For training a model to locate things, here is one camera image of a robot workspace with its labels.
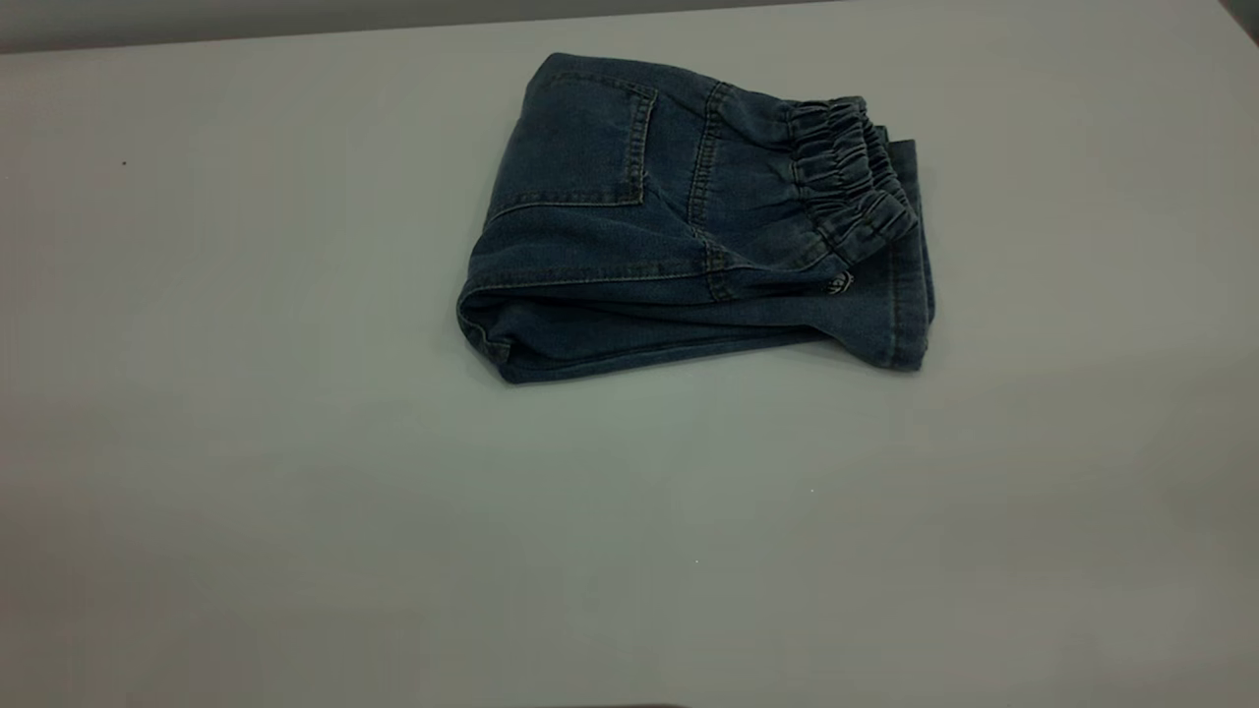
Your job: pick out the blue denim kids pants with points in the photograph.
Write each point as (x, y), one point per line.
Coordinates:
(590, 246)

